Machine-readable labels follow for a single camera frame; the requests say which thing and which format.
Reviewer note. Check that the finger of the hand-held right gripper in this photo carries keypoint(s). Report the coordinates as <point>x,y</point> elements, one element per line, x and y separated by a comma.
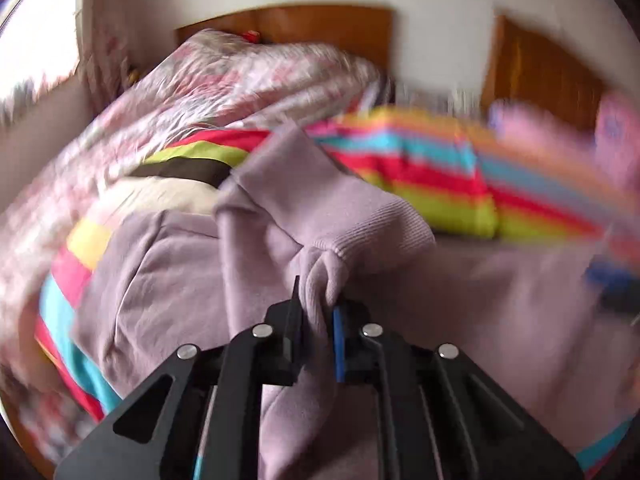
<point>612,277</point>

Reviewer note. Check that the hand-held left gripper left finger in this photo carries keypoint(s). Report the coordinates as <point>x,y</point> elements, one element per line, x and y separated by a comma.
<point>293,332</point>

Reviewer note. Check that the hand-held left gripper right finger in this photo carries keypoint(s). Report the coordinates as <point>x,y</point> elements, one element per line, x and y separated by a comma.
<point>340,347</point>

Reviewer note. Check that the lilac pants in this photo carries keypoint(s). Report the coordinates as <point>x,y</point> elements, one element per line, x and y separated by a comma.
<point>280,200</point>

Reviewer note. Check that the folded pink floral quilt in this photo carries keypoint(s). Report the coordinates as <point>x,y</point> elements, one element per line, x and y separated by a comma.
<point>565,130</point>

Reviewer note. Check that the striped bed sheet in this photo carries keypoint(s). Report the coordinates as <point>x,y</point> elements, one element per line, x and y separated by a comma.
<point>425,160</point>

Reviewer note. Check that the large wooden headboard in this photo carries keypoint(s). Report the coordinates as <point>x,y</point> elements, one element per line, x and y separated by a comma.
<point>540,70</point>

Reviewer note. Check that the plaid blanket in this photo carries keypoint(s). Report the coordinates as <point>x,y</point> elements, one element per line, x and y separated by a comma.
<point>45,410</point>

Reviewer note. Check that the floral quilt in plastic cover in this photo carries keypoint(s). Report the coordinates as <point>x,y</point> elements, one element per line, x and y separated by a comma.
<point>225,75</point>

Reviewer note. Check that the small red object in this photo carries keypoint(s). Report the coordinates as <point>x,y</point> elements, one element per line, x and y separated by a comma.
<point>251,36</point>

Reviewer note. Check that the small wooden headboard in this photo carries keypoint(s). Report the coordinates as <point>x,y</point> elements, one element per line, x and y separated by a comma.
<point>320,27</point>

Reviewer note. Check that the floral curtain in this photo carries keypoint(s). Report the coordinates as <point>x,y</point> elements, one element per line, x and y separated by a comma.
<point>107,35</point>

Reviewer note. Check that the window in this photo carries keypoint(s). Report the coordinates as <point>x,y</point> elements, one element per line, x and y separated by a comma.
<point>40,25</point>

